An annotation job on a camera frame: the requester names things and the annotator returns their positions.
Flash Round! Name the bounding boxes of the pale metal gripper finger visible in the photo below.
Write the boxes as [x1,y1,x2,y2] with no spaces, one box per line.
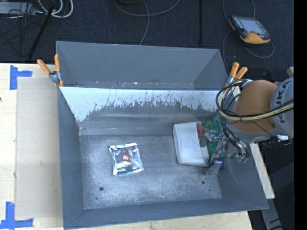
[204,161,223,176]

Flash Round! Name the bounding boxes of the red round object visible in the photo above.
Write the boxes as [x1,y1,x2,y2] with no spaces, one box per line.
[196,123,206,138]

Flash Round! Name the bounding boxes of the white plastic tub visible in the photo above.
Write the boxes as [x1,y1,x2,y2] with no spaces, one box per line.
[172,121,210,167]

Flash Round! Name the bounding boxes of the grey metal bin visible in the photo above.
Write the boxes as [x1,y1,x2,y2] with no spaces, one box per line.
[55,41,270,230]

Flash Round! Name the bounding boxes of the silver foil packet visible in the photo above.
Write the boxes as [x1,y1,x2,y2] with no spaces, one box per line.
[107,142,144,177]

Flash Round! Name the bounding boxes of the pale cardboard board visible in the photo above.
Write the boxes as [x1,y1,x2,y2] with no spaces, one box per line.
[14,77,63,221]

